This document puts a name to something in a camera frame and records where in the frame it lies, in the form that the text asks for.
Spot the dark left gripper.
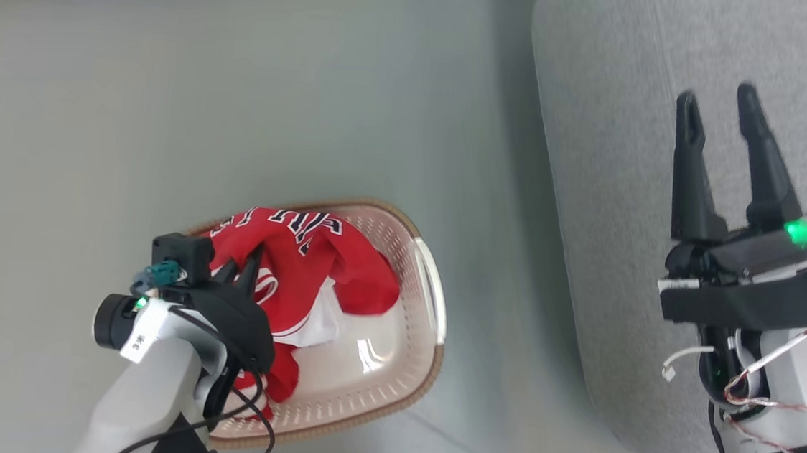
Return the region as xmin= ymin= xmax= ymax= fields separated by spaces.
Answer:
xmin=180 ymin=238 xmax=284 ymax=374

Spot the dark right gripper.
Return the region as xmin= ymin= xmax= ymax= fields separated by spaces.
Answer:
xmin=661 ymin=77 xmax=807 ymax=296

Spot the red white sports jersey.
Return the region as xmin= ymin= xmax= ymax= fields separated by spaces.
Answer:
xmin=194 ymin=202 xmax=406 ymax=431

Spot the beige plastic laundry basket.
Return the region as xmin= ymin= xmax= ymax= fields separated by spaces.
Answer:
xmin=167 ymin=185 xmax=457 ymax=453

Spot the grey fabric sofa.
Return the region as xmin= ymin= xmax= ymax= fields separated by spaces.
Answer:
xmin=498 ymin=0 xmax=807 ymax=453

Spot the teal cable connector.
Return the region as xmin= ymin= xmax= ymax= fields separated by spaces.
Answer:
xmin=131 ymin=257 xmax=182 ymax=293

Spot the short white cable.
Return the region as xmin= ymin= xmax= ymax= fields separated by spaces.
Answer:
xmin=661 ymin=342 xmax=716 ymax=385

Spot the red white twisted wire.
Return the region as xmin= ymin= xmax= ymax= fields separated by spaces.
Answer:
xmin=719 ymin=321 xmax=807 ymax=453

